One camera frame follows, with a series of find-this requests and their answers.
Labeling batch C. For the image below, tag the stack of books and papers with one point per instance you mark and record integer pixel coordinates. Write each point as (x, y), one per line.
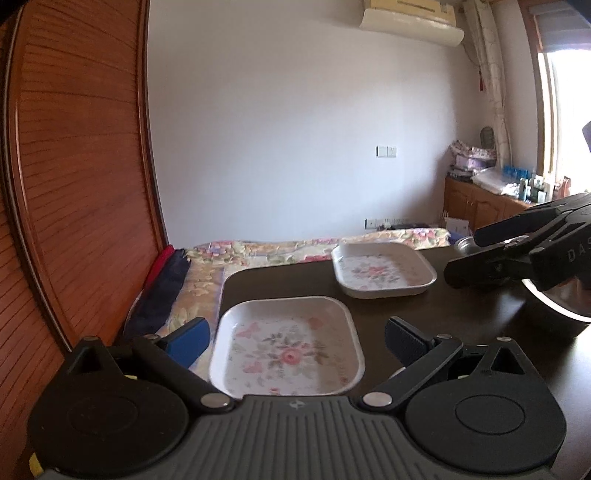
(468, 161)

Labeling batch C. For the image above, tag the wall socket strip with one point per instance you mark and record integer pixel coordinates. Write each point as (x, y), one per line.
(386, 224)

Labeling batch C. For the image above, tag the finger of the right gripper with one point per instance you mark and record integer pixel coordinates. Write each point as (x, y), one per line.
(508, 230)
(494, 265)

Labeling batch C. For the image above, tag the clear plastic bag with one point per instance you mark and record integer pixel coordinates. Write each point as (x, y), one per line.
(496, 182)

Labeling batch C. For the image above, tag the floral square plate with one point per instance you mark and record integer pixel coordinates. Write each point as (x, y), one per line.
(381, 270)
(301, 346)

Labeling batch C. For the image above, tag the floral bed quilt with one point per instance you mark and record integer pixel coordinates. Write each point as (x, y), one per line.
(212, 264)

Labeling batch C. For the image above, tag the white wall switch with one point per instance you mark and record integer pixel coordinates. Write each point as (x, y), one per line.
(386, 152)

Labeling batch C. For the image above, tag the window with wooden frame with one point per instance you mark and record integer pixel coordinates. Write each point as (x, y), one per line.
(558, 34)

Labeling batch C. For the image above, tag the bottles on cabinet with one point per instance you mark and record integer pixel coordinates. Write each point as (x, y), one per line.
(530, 188)

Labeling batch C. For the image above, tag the white cardboard box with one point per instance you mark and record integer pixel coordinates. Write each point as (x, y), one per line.
(458, 227)

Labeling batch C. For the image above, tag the wooden louvred wardrobe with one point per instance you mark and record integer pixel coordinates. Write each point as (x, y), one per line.
(80, 217)

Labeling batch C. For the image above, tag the large steel bowl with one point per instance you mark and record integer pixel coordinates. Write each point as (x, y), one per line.
(562, 301)

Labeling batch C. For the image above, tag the red folded blanket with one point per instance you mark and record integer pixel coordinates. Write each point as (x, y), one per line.
(156, 267)

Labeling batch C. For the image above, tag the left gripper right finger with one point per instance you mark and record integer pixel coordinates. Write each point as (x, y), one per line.
(406, 342)

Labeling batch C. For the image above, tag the floral curtain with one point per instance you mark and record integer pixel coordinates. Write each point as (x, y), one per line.
(485, 36)

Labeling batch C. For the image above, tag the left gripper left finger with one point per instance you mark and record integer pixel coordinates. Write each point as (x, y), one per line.
(187, 343)

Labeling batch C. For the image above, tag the wooden side cabinet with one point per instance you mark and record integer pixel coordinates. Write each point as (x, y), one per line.
(479, 207)

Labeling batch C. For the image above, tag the dark blue blanket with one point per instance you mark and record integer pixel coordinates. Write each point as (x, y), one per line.
(154, 306)

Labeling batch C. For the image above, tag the white air conditioner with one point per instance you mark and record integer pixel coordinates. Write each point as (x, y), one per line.
(424, 20)

